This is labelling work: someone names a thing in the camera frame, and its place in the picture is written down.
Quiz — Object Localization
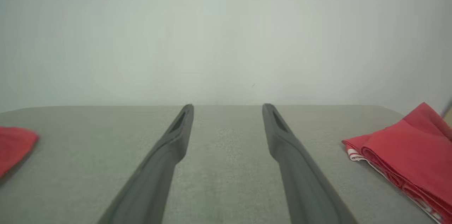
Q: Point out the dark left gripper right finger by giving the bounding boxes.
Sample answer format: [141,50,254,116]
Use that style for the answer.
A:
[262,103,359,224]

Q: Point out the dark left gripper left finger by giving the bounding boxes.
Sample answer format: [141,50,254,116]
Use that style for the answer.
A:
[97,104,194,224]

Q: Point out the red basketball jersey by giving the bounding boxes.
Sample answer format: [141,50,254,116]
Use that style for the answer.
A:
[341,102,452,224]

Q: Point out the red basketball shorts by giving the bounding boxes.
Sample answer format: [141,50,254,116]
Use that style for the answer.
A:
[0,127,40,179]

